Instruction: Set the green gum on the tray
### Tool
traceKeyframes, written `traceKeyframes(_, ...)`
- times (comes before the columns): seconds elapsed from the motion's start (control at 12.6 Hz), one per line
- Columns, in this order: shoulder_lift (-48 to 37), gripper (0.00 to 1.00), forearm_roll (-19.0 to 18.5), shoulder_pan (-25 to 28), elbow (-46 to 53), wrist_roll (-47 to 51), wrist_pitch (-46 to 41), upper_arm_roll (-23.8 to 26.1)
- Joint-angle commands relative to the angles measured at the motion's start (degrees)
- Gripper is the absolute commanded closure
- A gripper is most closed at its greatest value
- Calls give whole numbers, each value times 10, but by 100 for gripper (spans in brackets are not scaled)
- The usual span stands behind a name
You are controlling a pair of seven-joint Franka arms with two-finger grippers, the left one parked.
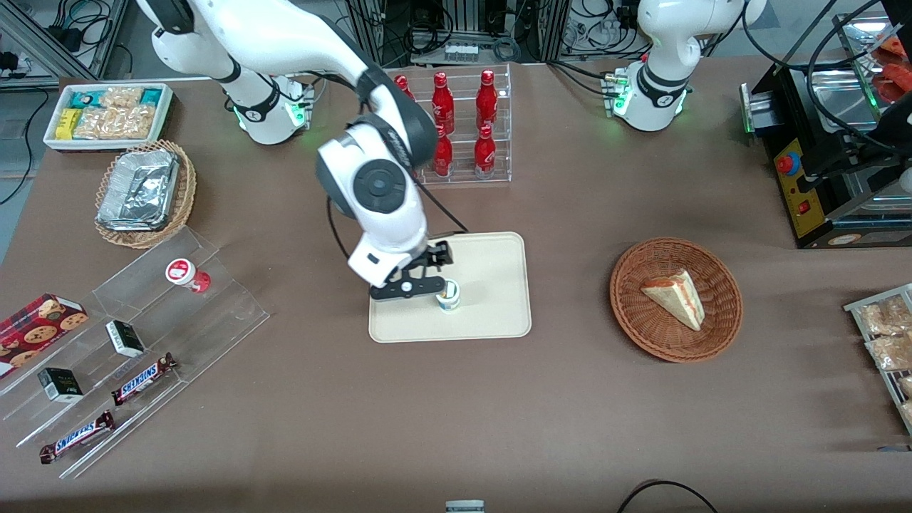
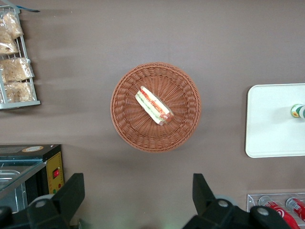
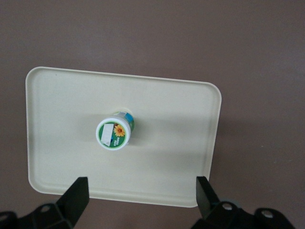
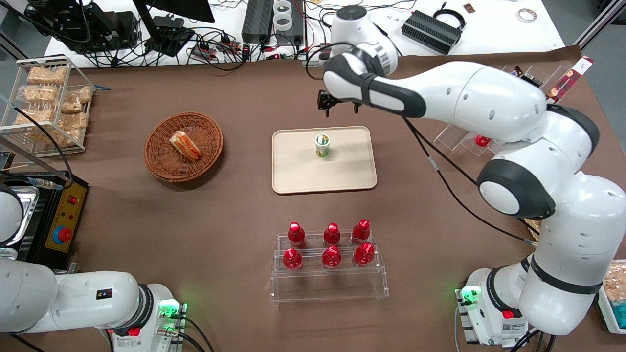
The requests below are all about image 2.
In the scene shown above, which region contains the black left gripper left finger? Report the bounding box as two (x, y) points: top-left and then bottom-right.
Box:
(0, 173), (86, 229)

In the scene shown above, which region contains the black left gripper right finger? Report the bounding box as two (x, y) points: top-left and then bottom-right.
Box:
(182, 173), (293, 229)

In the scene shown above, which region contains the green gum canister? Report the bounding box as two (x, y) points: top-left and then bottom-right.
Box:
(290, 104), (305, 119)

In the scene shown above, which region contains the cream rectangular tray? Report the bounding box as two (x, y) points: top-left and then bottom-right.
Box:
(245, 83), (305, 158)

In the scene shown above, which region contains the clear acrylic bottle rack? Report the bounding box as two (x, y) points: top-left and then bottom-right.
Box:
(246, 192), (305, 229)

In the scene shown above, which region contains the black food warmer machine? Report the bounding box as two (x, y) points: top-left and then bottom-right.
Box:
(0, 144), (65, 213)

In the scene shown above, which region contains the red cola bottle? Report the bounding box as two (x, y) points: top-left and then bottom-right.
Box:
(258, 195), (298, 229)
(285, 197), (305, 221)

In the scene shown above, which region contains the brown wicker basket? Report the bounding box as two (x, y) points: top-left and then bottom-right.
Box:
(110, 62), (202, 153)

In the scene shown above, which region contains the triangular sandwich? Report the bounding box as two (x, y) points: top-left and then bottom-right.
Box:
(134, 85), (174, 126)

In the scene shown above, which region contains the clear bag of snacks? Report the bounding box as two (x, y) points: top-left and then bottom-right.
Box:
(0, 57), (34, 83)
(0, 11), (24, 40)
(2, 81), (37, 103)
(0, 33), (20, 56)

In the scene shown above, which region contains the grey wire snack rack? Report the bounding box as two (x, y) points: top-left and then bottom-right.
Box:
(0, 4), (41, 110)

